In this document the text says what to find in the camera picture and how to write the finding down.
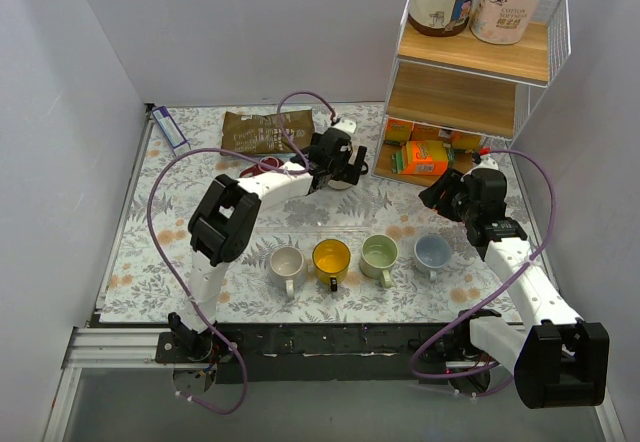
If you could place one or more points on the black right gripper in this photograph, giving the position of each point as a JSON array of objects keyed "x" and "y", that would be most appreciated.
[{"x": 439, "y": 194}]

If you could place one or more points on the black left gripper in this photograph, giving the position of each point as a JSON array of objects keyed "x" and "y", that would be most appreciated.
[{"x": 347, "y": 160}]

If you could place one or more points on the cream beige mug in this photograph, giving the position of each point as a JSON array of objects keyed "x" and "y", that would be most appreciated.
[{"x": 339, "y": 184}]

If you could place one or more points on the pale blue footed mug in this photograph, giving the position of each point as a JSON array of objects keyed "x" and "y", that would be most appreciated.
[{"x": 431, "y": 253}]

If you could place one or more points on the light green mug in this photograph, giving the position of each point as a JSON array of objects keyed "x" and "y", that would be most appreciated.
[{"x": 379, "y": 254}]

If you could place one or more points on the dark red mug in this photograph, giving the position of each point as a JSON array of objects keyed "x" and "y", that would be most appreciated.
[{"x": 264, "y": 165}]

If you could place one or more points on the yellow mug black handle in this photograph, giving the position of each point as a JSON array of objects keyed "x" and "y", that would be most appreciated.
[{"x": 331, "y": 259}]

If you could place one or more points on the white speckled mug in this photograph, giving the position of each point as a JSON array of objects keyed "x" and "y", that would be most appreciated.
[{"x": 288, "y": 270}]

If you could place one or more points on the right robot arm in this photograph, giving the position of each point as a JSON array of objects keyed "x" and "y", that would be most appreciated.
[{"x": 560, "y": 360}]

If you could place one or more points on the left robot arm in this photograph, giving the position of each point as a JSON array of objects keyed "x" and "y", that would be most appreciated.
[{"x": 222, "y": 224}]

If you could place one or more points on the orange sponge pack lying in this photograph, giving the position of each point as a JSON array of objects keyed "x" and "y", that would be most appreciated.
[{"x": 423, "y": 158}]

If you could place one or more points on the orange sponge box left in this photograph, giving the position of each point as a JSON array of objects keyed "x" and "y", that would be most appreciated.
[{"x": 397, "y": 132}]

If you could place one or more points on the orange sponge box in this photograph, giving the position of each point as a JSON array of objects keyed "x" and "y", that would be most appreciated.
[
  {"x": 397, "y": 132},
  {"x": 459, "y": 141}
]

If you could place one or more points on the orange sponge box right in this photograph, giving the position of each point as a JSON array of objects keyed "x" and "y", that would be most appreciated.
[{"x": 459, "y": 141}]

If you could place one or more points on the brown coffee bag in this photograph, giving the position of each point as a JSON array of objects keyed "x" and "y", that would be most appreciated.
[{"x": 261, "y": 134}]

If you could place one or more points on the white wrapped tissue roll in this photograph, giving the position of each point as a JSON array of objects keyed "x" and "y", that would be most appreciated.
[{"x": 502, "y": 22}]

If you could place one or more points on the purple white box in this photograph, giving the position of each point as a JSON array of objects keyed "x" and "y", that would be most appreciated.
[{"x": 171, "y": 131}]

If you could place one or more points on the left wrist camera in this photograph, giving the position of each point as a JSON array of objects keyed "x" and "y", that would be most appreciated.
[{"x": 345, "y": 125}]

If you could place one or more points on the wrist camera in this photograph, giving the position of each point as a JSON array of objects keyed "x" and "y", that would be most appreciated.
[
  {"x": 484, "y": 159},
  {"x": 345, "y": 125}
]

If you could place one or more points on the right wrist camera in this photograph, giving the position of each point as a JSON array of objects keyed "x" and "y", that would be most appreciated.
[{"x": 484, "y": 159}]

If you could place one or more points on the white wire shelf rack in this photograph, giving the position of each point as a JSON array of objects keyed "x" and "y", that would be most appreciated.
[{"x": 463, "y": 84}]

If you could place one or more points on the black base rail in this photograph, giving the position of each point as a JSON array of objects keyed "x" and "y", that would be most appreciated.
[{"x": 266, "y": 352}]

